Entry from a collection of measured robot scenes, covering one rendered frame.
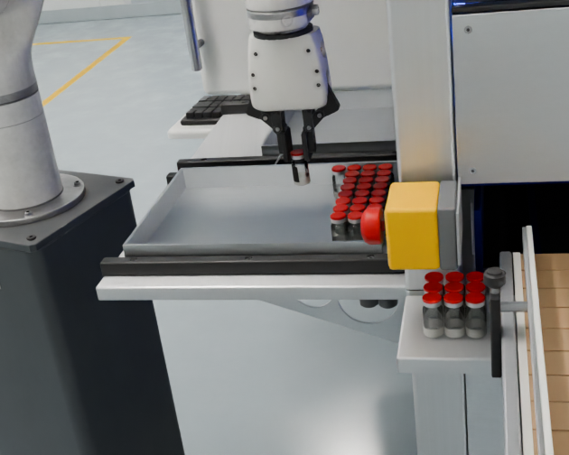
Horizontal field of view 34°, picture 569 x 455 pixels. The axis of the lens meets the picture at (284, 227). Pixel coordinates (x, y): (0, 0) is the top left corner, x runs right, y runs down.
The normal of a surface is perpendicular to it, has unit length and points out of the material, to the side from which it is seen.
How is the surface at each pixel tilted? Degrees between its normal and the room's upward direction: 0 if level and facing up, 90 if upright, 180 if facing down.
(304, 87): 93
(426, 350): 0
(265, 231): 0
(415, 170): 90
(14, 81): 89
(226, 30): 90
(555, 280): 0
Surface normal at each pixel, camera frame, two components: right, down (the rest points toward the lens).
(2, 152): 0.02, 0.44
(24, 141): 0.60, 0.28
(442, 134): -0.19, 0.45
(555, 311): -0.12, -0.89
